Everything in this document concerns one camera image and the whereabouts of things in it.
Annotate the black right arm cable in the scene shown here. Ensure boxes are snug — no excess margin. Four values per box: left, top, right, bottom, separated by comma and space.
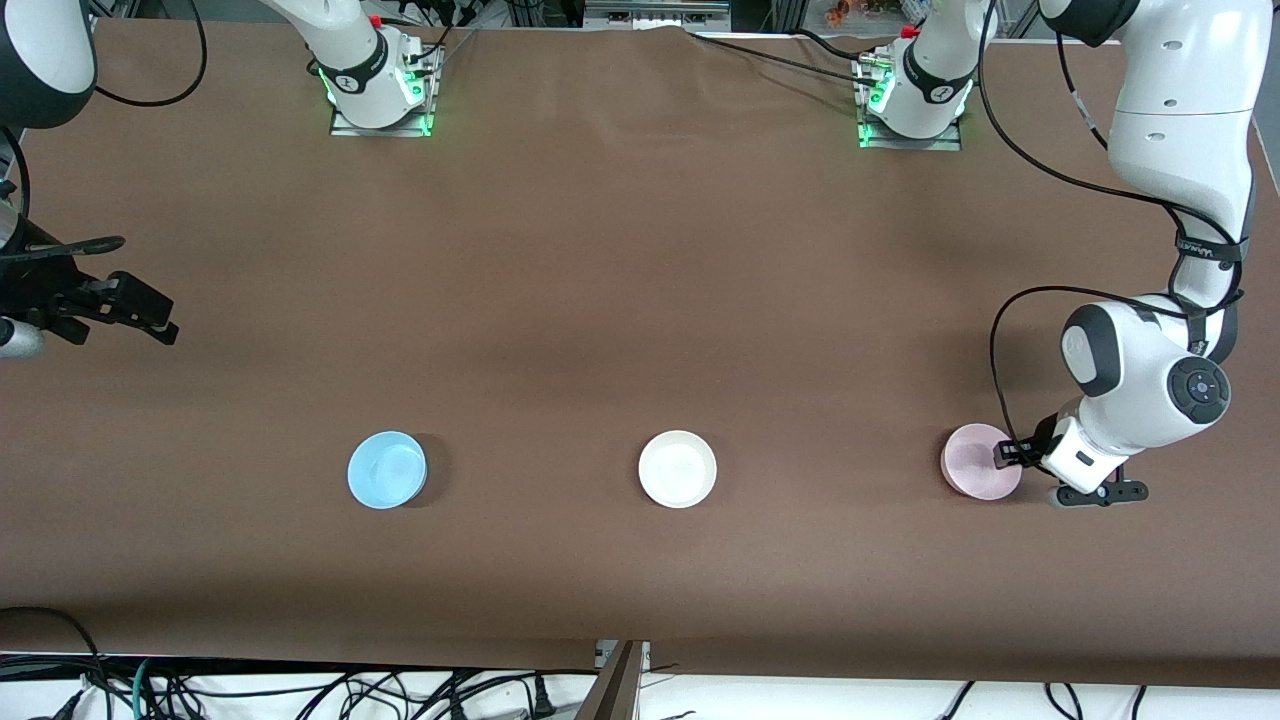
0, 0, 209, 264

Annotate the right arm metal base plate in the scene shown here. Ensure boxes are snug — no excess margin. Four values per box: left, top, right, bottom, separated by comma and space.
329, 98, 437, 139

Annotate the black cable on table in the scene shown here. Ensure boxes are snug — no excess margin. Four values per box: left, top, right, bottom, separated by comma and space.
685, 28, 886, 89

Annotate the small orange object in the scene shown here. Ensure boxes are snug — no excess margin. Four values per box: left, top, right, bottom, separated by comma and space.
825, 0, 906, 26

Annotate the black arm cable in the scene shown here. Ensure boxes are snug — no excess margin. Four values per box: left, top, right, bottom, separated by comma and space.
0, 0, 209, 264
977, 0, 1247, 453

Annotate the silver aluminium frame bar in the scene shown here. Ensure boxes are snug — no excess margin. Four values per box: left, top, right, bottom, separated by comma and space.
585, 0, 731, 29

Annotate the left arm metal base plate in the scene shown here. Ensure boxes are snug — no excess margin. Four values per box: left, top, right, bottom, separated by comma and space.
858, 112, 963, 152

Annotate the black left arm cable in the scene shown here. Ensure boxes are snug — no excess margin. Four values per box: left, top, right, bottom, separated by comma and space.
977, 0, 1247, 453

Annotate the thick black cable loop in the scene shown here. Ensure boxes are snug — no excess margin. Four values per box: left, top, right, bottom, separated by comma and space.
0, 606, 107, 701

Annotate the white bowl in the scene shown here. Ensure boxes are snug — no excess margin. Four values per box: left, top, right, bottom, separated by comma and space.
638, 430, 718, 509

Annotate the pink bowl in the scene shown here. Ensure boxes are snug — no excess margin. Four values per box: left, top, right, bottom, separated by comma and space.
940, 423, 1023, 501

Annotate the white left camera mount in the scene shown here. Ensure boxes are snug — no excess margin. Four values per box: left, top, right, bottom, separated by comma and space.
1040, 414, 1124, 494

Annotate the blue bowl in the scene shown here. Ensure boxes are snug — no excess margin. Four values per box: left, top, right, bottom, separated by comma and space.
347, 431, 429, 510

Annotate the grey metal frame post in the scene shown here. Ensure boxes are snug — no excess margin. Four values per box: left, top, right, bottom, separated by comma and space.
575, 640, 651, 720

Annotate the brown table cover sheet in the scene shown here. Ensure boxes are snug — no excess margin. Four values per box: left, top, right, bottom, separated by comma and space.
0, 18, 1280, 691

